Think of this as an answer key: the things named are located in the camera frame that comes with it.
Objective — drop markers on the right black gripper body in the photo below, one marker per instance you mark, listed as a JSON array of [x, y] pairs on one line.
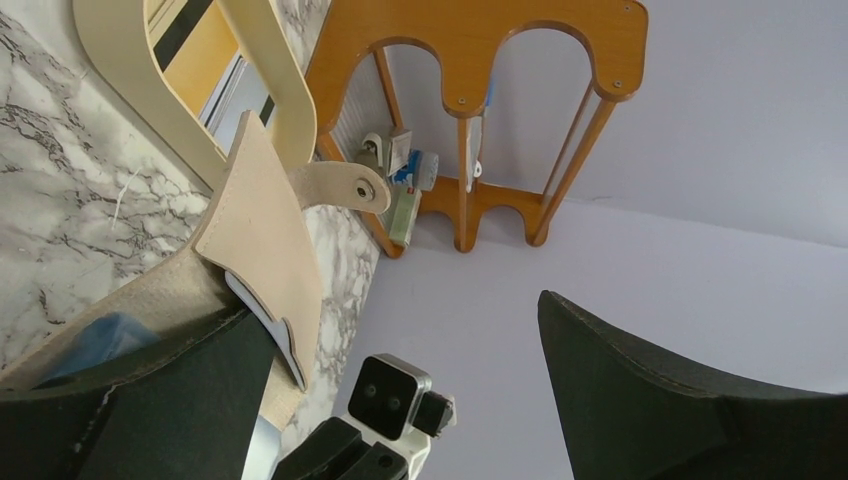
[[336, 450]]

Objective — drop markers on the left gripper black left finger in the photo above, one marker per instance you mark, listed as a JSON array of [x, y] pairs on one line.
[[181, 408]]

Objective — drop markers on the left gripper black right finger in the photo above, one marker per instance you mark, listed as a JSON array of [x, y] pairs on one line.
[[630, 409]]

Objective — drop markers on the white card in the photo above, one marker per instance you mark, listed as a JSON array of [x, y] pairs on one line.
[[277, 329]]

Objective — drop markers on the beige leather card holder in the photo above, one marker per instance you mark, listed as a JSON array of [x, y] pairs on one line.
[[253, 227]]

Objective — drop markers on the silver card in tray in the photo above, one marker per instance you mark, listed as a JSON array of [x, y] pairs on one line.
[[239, 89]]

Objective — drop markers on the yellow card in tray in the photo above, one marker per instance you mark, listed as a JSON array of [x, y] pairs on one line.
[[201, 59]]

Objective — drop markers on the green white small box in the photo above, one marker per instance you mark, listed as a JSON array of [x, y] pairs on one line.
[[405, 206]]

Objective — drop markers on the white packaged item on shelf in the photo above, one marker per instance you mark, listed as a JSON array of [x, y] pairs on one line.
[[474, 142]]

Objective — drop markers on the blue round container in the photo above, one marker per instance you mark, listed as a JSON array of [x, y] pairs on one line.
[[420, 171]]

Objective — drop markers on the grey tape dispenser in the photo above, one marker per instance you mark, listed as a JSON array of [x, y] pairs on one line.
[[374, 153]]

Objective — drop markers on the cream oval tray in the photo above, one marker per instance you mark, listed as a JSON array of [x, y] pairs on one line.
[[165, 58]]

